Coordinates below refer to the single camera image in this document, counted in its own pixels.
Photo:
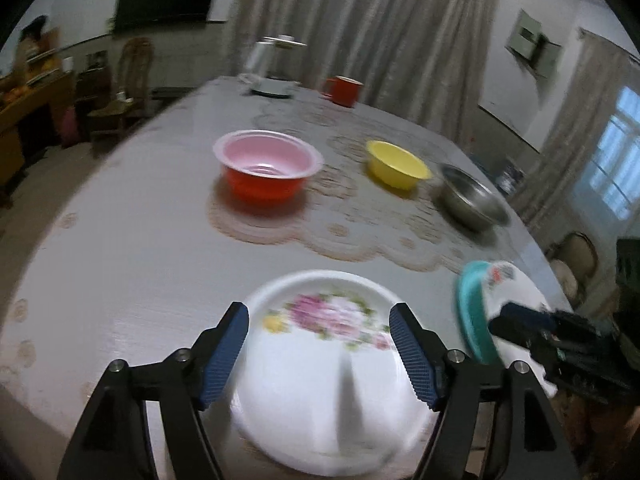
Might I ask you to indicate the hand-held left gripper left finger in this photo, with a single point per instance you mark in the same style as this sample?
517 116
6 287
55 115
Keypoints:
225 355

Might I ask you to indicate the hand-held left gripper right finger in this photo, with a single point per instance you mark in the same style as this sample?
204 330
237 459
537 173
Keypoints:
412 355

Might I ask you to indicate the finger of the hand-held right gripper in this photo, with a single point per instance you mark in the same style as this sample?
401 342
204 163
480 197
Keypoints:
520 319

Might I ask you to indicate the small white floral plate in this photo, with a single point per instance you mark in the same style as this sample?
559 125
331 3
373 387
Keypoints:
510 290

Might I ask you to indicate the large white floral plate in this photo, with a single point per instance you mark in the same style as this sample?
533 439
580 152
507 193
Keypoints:
310 390

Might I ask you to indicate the pink and red bowl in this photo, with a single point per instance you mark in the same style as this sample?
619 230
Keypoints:
265 157

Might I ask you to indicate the round-back chair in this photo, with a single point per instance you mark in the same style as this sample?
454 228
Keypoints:
575 260

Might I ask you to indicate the steel bowl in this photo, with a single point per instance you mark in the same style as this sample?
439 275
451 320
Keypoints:
467 200

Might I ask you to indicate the beige lace table mat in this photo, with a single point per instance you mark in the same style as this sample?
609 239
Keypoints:
350 215

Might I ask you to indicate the beige window curtain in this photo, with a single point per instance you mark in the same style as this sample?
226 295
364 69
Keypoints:
560 160

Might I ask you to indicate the window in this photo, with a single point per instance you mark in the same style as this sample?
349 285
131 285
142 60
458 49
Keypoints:
615 160

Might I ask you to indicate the yellow bowl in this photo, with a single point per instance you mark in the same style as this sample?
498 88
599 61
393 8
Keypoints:
395 162

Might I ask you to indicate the grey kettle base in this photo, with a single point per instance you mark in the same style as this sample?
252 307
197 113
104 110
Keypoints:
272 91

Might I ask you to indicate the red mug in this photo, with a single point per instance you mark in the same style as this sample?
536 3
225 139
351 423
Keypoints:
345 91

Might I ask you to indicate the pink bag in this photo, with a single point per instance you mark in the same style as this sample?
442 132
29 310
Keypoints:
70 127

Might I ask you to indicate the wooden chair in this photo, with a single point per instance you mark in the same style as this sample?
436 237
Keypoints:
132 72

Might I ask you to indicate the white electric kettle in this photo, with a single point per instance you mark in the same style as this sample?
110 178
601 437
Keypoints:
265 57

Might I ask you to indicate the wooden cabinet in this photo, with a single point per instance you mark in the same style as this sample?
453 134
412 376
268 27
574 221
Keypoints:
30 110

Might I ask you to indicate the beige striped curtain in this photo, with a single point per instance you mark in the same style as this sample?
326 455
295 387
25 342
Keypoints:
370 25

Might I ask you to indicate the grey wall box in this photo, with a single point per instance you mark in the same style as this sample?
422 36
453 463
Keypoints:
532 42

